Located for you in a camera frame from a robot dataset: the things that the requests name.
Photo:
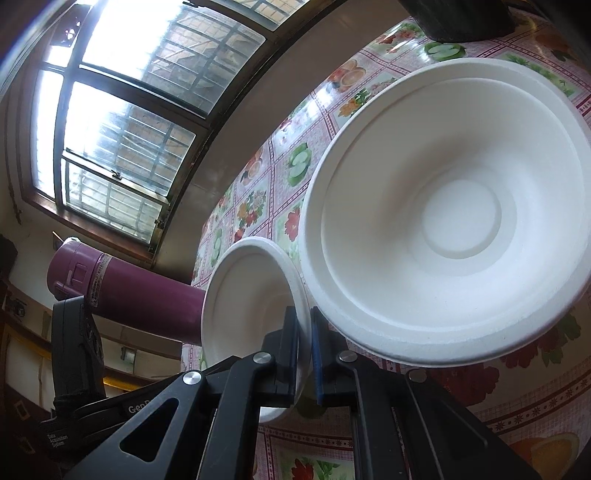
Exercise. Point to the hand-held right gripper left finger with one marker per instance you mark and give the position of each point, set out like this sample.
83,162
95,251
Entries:
286,355

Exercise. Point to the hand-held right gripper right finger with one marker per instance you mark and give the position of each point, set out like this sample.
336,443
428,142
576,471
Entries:
318,357

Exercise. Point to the small white paper bowl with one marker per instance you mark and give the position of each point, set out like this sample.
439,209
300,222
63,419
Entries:
244,300

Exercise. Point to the maroon thermos bottle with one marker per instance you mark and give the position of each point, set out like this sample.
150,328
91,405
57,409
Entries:
138,295

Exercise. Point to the large white paper bowl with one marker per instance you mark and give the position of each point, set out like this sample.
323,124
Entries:
461,217

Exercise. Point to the barred sliding window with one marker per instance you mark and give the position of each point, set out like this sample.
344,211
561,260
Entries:
129,120

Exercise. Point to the black electric kettle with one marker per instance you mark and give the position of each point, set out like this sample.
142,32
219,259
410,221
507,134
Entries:
457,18

